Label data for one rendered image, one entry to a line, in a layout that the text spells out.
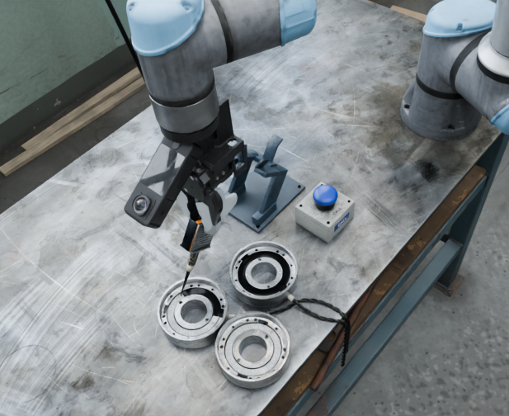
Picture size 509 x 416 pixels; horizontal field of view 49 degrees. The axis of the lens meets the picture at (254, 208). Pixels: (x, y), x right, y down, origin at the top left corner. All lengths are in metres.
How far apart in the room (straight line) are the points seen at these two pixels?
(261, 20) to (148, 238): 0.50
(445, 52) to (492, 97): 0.12
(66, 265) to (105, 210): 0.12
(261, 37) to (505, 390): 1.36
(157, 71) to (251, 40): 0.10
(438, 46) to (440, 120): 0.15
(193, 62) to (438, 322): 1.37
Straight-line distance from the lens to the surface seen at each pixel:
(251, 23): 0.59
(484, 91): 0.94
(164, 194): 0.66
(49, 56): 2.48
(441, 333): 1.79
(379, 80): 1.23
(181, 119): 0.62
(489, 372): 1.77
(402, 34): 1.36
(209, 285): 0.87
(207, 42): 0.58
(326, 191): 0.91
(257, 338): 0.83
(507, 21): 0.87
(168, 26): 0.56
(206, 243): 0.82
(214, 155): 0.70
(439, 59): 1.02
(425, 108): 1.09
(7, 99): 2.45
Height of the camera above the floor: 1.57
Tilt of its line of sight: 51 degrees down
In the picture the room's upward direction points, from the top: 7 degrees counter-clockwise
